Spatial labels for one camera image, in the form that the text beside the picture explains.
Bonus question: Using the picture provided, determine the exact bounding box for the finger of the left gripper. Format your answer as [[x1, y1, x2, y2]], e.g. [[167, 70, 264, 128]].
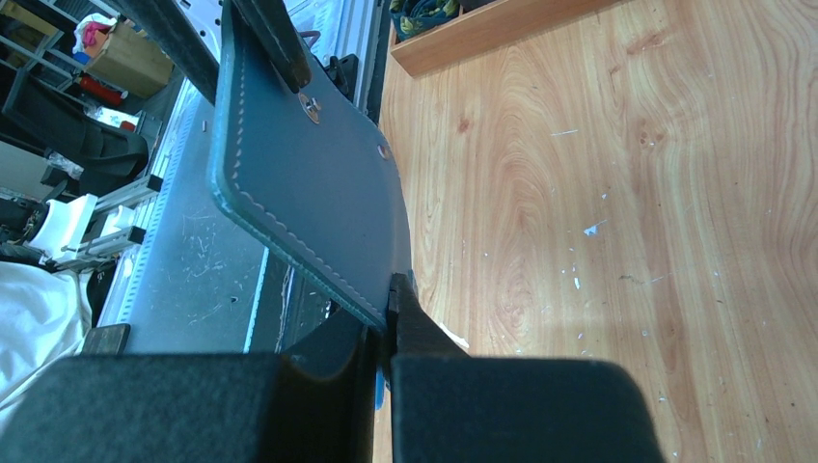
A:
[[115, 0, 219, 104]]

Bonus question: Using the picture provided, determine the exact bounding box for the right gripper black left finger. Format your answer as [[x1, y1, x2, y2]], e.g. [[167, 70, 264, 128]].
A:
[[1, 312, 376, 462]]

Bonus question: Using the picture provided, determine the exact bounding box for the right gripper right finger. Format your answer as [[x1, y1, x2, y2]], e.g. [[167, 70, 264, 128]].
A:
[[387, 274, 663, 462]]

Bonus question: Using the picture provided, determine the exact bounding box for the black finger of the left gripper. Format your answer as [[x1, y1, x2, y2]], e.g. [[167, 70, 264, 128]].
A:
[[233, 0, 313, 94]]

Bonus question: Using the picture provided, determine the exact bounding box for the blue card holder wallet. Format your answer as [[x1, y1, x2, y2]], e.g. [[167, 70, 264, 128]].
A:
[[208, 1, 412, 332]]

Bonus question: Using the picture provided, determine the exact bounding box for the cardboard box in background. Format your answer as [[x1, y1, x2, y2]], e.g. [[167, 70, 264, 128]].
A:
[[84, 23, 174, 99]]

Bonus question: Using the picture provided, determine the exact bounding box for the black chair in background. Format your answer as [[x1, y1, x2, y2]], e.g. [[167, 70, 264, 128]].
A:
[[2, 69, 150, 196]]

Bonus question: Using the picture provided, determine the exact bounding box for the wooden compartment tray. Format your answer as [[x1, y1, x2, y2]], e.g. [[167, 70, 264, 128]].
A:
[[390, 0, 616, 77]]

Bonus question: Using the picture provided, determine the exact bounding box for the white cloth in background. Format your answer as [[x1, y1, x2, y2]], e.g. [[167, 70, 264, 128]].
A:
[[1, 261, 92, 427]]

